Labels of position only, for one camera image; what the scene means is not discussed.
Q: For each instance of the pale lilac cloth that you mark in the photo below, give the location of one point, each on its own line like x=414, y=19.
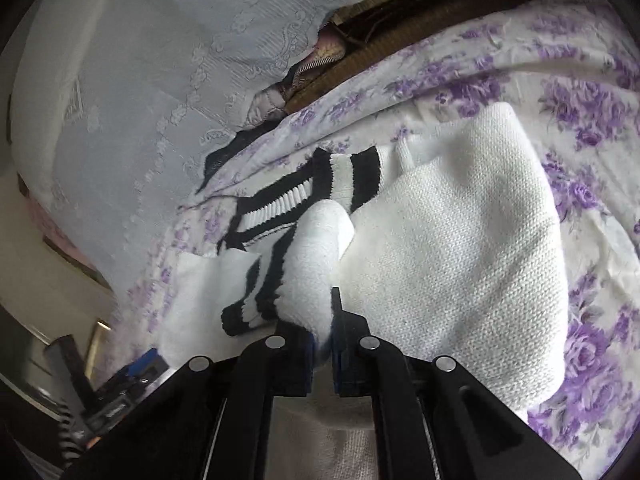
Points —
x=265, y=105

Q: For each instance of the white black striped knit sweater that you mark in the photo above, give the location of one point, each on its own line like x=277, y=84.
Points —
x=450, y=240

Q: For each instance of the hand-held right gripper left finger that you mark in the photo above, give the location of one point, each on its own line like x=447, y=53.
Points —
x=295, y=360

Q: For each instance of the white lace cloth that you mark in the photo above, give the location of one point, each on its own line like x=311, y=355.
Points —
x=150, y=85

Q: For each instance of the brown woven mat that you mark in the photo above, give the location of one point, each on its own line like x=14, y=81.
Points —
x=415, y=15

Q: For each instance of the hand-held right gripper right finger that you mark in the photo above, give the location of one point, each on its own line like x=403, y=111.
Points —
x=339, y=360

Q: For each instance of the small purple floral bed sheet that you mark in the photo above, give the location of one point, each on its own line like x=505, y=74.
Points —
x=150, y=285

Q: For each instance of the black cloth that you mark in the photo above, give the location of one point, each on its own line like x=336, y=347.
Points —
x=230, y=155

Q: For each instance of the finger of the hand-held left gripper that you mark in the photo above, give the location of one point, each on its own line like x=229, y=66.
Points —
x=145, y=362

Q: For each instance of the pink quilted cloth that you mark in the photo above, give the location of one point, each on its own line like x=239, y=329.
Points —
x=327, y=50

